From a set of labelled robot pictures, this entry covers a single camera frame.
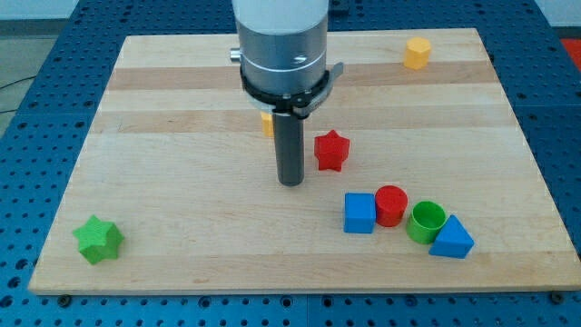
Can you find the red star block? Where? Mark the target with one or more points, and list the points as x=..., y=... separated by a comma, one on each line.
x=331, y=151

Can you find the green star block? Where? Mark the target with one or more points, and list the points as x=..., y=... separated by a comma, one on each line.
x=98, y=240

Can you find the yellow block behind tool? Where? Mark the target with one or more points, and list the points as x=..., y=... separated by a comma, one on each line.
x=267, y=124

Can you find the wooden board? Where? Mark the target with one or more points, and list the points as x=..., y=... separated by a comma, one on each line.
x=177, y=159

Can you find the blue cube block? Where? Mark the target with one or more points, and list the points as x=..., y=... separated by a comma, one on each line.
x=359, y=213

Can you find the green cylinder block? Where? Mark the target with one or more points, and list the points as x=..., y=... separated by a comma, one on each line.
x=425, y=221

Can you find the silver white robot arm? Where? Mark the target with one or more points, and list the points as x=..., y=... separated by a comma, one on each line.
x=283, y=47

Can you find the yellow hexagon block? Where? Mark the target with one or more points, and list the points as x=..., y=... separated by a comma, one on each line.
x=417, y=53

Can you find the red cylinder block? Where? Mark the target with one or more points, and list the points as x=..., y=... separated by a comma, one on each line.
x=391, y=203

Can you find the blue triangle block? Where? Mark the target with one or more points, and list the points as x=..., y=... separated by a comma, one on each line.
x=453, y=240

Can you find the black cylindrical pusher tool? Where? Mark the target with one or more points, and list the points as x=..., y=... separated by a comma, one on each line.
x=289, y=149

